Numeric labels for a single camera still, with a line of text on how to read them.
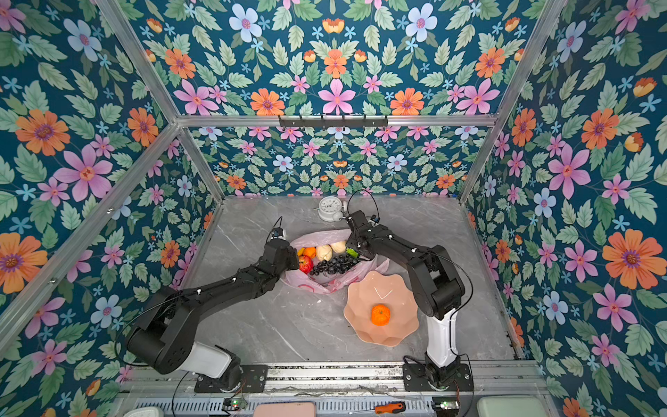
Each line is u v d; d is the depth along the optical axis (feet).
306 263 3.01
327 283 2.94
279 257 2.32
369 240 2.25
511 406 2.18
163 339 1.43
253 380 2.42
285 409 2.28
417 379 2.40
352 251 3.12
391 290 2.91
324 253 3.13
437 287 1.68
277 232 2.62
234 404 2.31
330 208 3.63
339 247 3.20
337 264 3.03
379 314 2.68
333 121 3.03
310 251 3.14
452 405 2.30
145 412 2.19
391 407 2.23
